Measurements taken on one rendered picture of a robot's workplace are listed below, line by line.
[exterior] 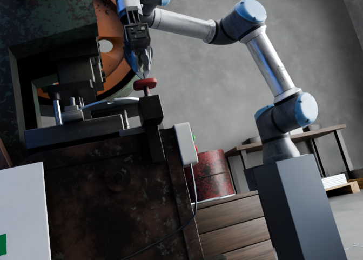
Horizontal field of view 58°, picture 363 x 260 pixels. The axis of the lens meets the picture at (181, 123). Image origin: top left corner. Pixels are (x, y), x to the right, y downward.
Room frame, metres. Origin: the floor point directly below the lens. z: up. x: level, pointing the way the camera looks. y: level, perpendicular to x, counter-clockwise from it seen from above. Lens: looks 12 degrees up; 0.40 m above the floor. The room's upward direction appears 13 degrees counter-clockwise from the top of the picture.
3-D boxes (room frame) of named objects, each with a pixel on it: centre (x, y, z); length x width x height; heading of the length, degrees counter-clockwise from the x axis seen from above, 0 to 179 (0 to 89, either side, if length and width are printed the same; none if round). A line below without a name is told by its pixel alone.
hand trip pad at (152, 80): (0.95, 0.08, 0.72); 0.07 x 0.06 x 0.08; 103
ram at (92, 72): (1.23, 0.34, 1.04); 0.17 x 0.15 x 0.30; 103
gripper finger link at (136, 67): (0.92, 0.09, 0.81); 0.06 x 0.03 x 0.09; 13
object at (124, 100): (1.24, 0.26, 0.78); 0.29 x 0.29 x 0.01
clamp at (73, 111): (1.05, 0.34, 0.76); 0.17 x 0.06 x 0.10; 13
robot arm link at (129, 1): (0.93, 0.07, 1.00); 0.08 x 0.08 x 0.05
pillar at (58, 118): (1.12, 0.42, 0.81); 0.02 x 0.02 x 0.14
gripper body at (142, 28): (0.92, 0.07, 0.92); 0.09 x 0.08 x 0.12; 13
